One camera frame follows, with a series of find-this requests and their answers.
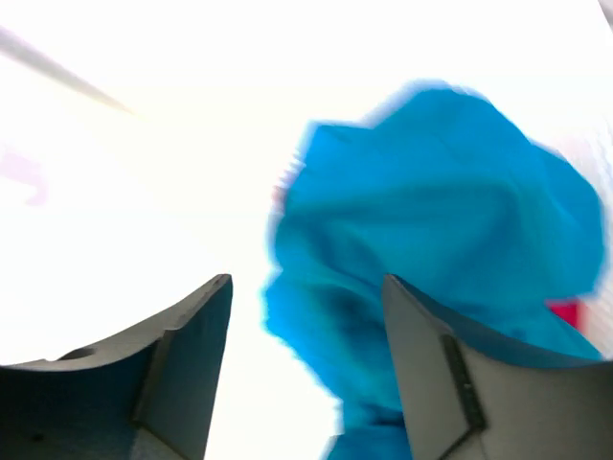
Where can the blue t shirt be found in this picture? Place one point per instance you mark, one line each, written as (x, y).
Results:
(450, 196)

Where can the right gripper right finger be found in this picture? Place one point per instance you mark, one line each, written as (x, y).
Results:
(469, 392)

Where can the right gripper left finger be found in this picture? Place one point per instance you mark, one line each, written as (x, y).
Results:
(147, 392)

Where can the red t shirt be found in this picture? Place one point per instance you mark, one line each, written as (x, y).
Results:
(569, 311)

